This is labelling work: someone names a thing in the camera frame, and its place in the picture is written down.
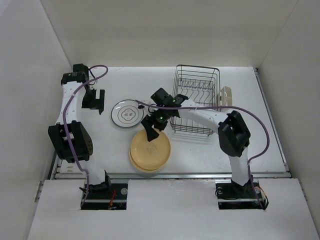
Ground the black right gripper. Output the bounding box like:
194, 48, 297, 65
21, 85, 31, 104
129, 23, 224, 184
141, 106, 170, 142

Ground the tan plate front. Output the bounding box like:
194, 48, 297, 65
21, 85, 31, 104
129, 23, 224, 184
129, 130, 171, 159

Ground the tan plate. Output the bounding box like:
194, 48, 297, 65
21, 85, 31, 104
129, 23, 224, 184
129, 130, 171, 159
129, 152, 169, 172

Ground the white plate teal rim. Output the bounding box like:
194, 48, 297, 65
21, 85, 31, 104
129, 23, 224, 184
110, 99, 145, 129

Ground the cream plate with drawing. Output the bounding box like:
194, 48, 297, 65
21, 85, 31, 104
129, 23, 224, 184
131, 159, 163, 173

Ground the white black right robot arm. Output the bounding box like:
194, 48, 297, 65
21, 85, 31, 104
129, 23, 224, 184
141, 88, 251, 197

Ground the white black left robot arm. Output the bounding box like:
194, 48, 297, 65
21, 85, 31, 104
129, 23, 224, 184
48, 63, 112, 199

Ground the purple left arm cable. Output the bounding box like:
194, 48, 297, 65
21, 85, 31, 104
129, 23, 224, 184
61, 64, 109, 209

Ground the grey wire dish rack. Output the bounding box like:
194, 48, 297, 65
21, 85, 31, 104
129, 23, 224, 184
170, 64, 221, 136

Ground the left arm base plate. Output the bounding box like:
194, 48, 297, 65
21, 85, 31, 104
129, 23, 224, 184
80, 183, 128, 211

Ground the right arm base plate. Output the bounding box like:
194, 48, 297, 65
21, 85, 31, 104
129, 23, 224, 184
215, 181, 269, 210

